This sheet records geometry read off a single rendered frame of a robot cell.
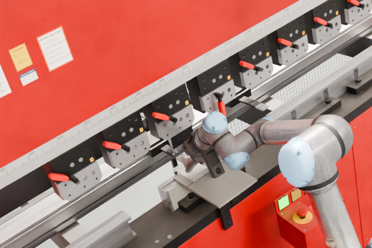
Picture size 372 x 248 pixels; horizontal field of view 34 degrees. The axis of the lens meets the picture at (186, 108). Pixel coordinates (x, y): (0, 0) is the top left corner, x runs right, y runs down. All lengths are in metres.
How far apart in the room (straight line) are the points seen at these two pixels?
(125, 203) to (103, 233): 1.74
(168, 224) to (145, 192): 1.69
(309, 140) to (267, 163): 0.84
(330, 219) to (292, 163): 0.19
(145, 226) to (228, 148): 0.53
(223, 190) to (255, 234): 0.40
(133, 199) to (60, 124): 2.06
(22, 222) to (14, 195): 0.24
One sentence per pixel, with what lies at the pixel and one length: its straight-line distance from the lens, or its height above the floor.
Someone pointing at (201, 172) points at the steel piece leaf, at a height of 1.02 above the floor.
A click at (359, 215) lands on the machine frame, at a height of 0.31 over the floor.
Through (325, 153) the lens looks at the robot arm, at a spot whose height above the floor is 1.36.
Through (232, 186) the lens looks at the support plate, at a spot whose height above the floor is 1.00.
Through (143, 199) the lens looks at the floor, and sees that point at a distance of 3.91.
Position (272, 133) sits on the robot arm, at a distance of 1.92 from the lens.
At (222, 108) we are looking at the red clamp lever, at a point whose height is 1.19.
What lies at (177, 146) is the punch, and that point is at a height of 1.10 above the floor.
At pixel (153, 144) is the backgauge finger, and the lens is 2.43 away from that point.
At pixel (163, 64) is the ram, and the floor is 1.44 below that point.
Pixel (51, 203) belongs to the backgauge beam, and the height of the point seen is 0.99.
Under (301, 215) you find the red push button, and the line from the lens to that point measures 2.29.
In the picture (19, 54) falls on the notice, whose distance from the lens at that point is 1.81.
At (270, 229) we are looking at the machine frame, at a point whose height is 0.61.
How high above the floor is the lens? 2.32
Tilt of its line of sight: 30 degrees down
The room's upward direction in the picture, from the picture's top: 15 degrees counter-clockwise
